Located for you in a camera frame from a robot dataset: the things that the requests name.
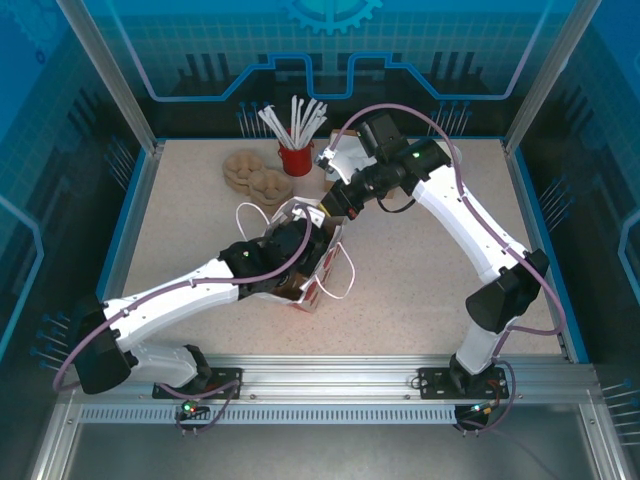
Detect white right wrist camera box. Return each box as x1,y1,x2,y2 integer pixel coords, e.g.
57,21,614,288
313,142,371,185

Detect red metal straw bucket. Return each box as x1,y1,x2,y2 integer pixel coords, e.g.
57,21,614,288
277,139,316,178

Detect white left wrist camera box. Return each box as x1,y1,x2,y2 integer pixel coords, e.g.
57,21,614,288
291,204,327,227

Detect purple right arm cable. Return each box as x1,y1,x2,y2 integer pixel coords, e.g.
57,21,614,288
329,102,569,436

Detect aluminium front rail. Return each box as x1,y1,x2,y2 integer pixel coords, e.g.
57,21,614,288
64,353,604,401

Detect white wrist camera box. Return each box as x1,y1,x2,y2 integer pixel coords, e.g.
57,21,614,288
291,204,327,227
313,142,371,185

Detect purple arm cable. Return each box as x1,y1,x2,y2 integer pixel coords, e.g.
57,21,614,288
329,102,569,436
52,202,245,437

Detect aluminium frame post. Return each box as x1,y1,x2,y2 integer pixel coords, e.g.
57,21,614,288
501,0,601,155
55,0,167,154

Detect grey metal lower shelf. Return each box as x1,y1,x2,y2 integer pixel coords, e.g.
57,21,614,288
27,389,624,480

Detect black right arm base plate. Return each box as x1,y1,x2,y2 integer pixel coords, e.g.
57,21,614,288
417,366,510,400

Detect slotted grey cable duct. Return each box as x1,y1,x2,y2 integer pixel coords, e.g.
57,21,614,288
78,405,459,426

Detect blue table side border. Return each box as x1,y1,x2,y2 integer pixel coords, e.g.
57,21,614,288
73,147,151,364
512,147,591,364

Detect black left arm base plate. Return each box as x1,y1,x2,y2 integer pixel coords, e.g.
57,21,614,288
152,367,245,400

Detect stack of pulp cup carriers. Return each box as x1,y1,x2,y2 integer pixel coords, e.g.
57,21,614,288
222,150,296,203

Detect red white paper gift bag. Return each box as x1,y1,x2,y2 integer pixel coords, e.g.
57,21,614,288
235,197,358,316

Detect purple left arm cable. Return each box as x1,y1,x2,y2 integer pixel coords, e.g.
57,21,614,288
52,202,245,437

